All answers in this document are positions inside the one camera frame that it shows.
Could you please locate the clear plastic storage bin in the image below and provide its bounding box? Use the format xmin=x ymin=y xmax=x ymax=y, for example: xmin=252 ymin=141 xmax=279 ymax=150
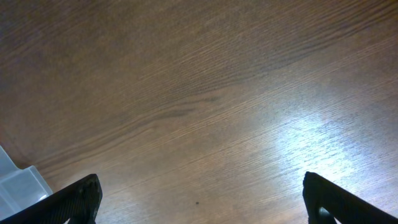
xmin=0 ymin=147 xmax=53 ymax=220

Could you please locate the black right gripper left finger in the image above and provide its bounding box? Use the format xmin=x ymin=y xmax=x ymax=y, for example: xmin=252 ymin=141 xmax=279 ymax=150
xmin=1 ymin=174 xmax=103 ymax=224

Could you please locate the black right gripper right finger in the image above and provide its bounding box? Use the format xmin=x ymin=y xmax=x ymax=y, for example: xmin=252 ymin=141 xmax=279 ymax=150
xmin=302 ymin=172 xmax=397 ymax=224

